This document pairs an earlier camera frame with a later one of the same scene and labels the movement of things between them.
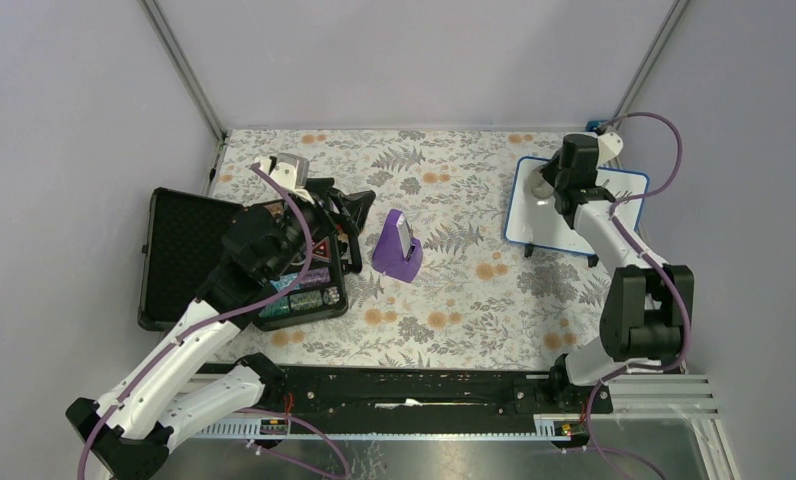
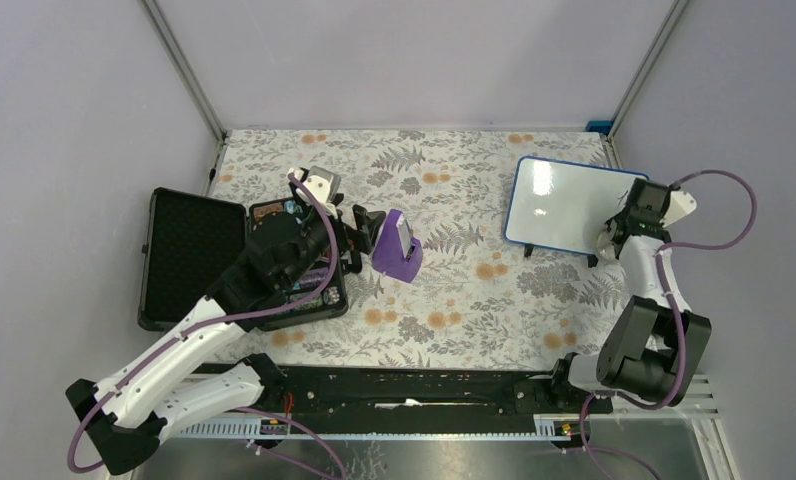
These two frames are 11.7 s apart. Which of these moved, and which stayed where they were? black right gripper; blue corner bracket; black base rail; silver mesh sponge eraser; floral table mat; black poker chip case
Moved: silver mesh sponge eraser; black right gripper
Stayed: black base rail; floral table mat; blue corner bracket; black poker chip case
